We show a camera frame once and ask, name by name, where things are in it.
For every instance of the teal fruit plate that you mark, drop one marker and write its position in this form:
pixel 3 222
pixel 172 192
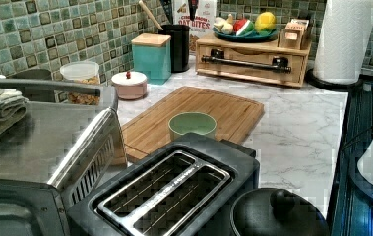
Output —
pixel 251 36

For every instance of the pink dish with white lid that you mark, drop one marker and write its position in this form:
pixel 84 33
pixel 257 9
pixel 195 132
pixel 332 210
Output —
pixel 130 84

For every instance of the green ceramic bowl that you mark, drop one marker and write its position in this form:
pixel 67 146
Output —
pixel 192 122

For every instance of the clear plastic snack container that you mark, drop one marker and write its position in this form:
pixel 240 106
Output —
pixel 85 72

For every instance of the white toy garlic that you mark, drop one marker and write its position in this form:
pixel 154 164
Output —
pixel 224 25

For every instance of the black two-slot toaster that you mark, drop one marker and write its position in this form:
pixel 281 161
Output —
pixel 185 188

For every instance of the small wooden box organizer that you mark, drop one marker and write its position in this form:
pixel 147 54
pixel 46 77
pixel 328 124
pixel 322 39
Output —
pixel 296 34

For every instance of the bamboo cutting board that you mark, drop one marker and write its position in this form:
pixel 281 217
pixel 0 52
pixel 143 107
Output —
pixel 236 117

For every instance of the black paper towel holder base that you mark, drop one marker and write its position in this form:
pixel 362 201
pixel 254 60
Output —
pixel 312 80

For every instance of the red green toy watermelon slice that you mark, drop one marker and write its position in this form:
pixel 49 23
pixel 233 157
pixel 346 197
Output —
pixel 242 27

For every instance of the teal canister with wooden lid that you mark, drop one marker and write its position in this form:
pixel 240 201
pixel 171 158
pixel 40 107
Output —
pixel 151 55

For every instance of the wooden countertop drawer box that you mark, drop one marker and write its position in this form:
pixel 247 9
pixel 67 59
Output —
pixel 263 62

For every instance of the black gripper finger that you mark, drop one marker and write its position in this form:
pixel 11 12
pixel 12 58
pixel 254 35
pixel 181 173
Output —
pixel 193 6

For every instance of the white paper towel roll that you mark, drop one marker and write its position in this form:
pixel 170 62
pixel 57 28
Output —
pixel 345 32

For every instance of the black drawer handle bar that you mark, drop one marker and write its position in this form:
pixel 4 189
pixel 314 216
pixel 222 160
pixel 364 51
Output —
pixel 278 65

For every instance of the yellow toy lemon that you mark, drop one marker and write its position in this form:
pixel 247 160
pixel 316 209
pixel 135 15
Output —
pixel 265 22

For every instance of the oat bites cereal box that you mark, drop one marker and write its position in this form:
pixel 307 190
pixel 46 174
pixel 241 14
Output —
pixel 204 19

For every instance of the grey metal cup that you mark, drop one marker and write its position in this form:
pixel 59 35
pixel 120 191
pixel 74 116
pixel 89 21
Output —
pixel 36 92

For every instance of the black pot lid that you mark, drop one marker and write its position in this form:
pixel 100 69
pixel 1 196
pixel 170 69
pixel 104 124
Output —
pixel 276 212

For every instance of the wooden spoon handle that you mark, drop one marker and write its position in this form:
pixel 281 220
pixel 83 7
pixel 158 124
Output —
pixel 150 14

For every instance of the stainless toaster oven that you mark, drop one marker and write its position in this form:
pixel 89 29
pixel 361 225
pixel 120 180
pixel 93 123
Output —
pixel 52 155

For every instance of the black utensil holder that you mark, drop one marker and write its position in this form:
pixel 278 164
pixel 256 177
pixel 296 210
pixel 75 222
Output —
pixel 179 46

